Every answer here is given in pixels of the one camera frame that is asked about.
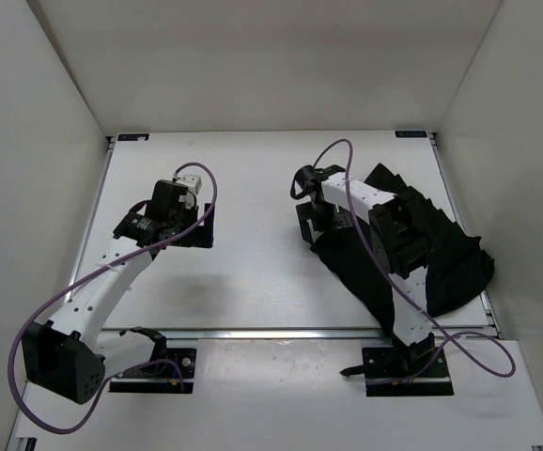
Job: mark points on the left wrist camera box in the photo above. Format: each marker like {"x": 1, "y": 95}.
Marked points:
{"x": 192, "y": 182}

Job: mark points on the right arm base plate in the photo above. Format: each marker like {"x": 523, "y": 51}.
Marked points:
{"x": 387, "y": 374}

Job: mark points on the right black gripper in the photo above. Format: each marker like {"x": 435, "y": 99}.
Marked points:
{"x": 340, "y": 221}

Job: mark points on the black pleated skirt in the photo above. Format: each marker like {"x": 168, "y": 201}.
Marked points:
{"x": 458, "y": 268}

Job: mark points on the right blue corner label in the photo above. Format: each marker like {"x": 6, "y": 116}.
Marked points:
{"x": 411, "y": 134}

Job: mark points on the left blue corner label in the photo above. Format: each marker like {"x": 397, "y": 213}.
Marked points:
{"x": 132, "y": 137}

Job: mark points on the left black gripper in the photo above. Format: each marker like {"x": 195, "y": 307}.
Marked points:
{"x": 203, "y": 234}

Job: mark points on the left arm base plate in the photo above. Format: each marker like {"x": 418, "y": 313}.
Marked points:
{"x": 162, "y": 379}

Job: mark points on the aluminium table rail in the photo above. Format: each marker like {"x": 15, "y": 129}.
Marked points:
{"x": 274, "y": 334}

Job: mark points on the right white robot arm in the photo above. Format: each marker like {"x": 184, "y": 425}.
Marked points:
{"x": 389, "y": 231}

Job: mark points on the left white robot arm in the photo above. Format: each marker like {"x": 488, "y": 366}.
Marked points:
{"x": 66, "y": 354}

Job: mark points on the blue corner label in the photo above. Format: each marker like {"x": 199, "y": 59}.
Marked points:
{"x": 132, "y": 137}
{"x": 411, "y": 134}

